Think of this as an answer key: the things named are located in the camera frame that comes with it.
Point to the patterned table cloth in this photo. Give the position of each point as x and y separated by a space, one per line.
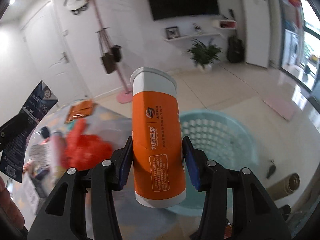
135 221

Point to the white tall cabinet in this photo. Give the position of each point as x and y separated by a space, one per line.
258 32

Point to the black hanging bag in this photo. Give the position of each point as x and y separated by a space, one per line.
116 52

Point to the white wall shelf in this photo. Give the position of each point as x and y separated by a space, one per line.
190 37

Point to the red cube shelf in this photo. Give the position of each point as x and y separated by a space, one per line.
228 24

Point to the brown hanging bag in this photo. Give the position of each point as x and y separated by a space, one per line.
107 58

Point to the orange foil package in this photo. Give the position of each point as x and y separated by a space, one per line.
80 110

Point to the pink floor mat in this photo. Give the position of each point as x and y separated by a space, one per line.
283 106

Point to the pink coat rack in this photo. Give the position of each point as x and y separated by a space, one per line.
125 96

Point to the milk carton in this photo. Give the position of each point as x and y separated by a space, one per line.
37 105

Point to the washing machine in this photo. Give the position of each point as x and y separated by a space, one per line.
295 48

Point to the white door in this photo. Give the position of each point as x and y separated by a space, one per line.
50 56

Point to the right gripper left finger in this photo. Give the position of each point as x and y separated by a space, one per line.
63 215

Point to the teal plastic laundry basket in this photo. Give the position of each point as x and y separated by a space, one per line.
222 138

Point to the butterfly picture frame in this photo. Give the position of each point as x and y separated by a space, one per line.
172 32

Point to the orange white paper cup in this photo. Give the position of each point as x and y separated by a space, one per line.
157 144

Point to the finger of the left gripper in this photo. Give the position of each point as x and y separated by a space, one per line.
18 125

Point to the green potted plant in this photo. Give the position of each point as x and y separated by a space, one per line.
202 54

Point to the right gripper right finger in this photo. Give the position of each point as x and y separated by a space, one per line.
255 215

